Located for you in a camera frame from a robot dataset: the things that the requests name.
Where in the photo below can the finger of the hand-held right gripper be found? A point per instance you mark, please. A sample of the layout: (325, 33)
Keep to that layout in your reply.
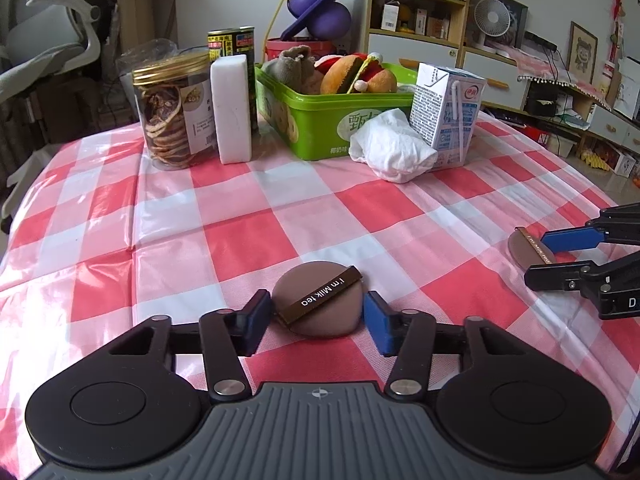
(570, 240)
(552, 277)

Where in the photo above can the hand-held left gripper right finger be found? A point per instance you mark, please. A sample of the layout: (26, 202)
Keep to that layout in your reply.
(379, 325)

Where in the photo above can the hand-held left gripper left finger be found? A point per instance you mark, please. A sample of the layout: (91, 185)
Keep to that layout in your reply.
(257, 321)

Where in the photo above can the brown powder puff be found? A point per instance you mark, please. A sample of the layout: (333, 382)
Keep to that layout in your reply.
(525, 252)
(320, 310)

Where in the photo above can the white cloth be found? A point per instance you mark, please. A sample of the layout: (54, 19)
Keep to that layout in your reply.
(392, 147)

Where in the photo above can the green plastic box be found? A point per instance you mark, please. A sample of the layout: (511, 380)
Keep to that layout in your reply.
(320, 122)

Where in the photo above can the burger plush toy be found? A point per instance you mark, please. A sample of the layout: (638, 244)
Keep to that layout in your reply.
(345, 77)

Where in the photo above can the grey microfibre cloth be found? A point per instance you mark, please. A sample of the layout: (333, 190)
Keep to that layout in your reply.
(292, 67)

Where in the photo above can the red checked tablecloth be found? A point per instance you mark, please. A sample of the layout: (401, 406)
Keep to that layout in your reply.
(225, 230)

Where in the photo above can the black box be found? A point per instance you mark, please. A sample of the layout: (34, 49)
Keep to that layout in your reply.
(542, 99)

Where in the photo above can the white and blue milk carton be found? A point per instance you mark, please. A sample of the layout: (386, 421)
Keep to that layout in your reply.
(445, 115)

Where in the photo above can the pink table runner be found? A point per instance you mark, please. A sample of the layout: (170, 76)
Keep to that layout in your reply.
(542, 65)

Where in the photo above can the low wooden drawer cabinet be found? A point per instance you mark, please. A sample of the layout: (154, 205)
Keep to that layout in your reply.
(492, 77)

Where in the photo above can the framed drawing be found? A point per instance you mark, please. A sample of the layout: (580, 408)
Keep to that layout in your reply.
(582, 50)

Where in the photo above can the white sponge block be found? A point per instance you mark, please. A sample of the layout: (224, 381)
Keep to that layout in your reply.
(231, 110)

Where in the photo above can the clear jar with gold lid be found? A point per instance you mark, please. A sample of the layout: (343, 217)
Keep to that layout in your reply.
(170, 115)

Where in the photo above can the white desk fan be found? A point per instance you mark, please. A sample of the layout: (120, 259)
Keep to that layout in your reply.
(492, 20)

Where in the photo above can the wooden shelf cabinet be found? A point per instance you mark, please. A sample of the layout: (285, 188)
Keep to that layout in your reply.
(415, 42)

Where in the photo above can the red round bucket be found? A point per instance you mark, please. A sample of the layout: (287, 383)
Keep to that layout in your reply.
(280, 47)

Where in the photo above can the green and yellow tin can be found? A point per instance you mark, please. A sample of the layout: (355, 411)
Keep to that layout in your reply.
(232, 42)

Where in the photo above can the clear plastic bag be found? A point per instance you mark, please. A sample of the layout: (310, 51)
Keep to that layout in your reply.
(145, 55)

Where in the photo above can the purple jump ball toy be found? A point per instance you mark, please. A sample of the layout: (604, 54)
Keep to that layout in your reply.
(320, 15)

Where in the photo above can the white office chair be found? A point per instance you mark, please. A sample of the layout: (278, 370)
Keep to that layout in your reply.
(45, 45)

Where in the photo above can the black picture frame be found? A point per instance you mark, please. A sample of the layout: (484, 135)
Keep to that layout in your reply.
(517, 15)

